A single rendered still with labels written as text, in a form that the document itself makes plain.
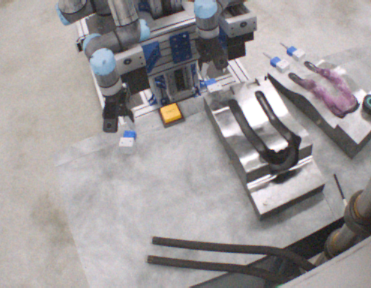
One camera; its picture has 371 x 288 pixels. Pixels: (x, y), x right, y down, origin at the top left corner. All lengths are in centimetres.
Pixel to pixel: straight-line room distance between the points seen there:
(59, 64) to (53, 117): 51
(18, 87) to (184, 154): 199
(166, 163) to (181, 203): 17
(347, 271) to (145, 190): 99
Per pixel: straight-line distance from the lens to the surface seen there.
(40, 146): 285
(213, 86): 170
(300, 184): 147
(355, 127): 159
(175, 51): 192
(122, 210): 154
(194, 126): 166
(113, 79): 133
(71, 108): 294
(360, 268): 74
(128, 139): 161
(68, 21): 165
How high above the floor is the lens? 216
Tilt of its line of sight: 57 degrees down
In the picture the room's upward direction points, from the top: 11 degrees counter-clockwise
